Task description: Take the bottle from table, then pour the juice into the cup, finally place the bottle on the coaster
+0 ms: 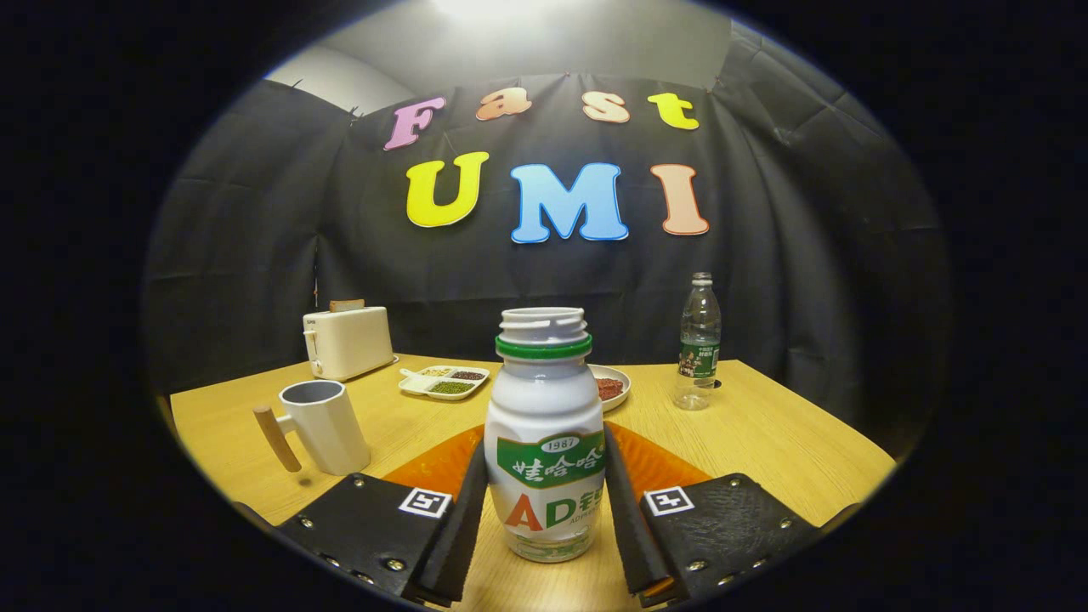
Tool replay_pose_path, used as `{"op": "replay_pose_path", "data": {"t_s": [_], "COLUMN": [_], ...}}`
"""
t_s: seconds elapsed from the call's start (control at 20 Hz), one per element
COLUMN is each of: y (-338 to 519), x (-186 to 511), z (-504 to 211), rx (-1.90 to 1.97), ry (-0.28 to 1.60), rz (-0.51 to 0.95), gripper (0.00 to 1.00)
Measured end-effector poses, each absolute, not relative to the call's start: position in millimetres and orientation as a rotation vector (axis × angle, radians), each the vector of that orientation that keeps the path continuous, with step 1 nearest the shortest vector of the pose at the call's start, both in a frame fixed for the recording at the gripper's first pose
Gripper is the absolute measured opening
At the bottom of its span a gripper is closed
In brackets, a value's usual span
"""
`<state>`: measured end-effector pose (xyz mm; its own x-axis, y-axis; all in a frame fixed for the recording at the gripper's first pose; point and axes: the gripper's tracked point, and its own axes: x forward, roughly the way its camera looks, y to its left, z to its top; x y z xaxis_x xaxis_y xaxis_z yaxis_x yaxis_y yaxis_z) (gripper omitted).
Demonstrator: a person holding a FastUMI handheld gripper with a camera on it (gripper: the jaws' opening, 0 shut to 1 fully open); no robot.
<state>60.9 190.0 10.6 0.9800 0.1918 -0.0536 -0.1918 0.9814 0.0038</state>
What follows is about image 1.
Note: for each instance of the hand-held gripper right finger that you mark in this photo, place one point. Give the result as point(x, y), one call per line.
point(625, 527)

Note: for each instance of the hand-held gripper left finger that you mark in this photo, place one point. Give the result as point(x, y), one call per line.
point(463, 527)

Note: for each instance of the white juice bottle green label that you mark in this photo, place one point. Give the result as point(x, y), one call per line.
point(544, 408)

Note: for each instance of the clear plastic water bottle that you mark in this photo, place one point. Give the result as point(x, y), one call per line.
point(699, 340)

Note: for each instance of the red-brown meat slice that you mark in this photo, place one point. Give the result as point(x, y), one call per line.
point(610, 384)
point(610, 395)

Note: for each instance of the divided white bean dish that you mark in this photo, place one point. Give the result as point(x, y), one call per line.
point(442, 379)

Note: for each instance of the round white plate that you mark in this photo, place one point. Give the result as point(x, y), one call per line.
point(614, 371)

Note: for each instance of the wooden table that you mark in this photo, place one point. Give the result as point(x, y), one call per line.
point(765, 442)

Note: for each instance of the cream toaster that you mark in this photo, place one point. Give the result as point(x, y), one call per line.
point(348, 340)

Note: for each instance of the bread slice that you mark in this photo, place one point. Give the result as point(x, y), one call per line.
point(347, 304)

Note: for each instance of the black backdrop cloth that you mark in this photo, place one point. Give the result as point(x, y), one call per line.
point(255, 255)

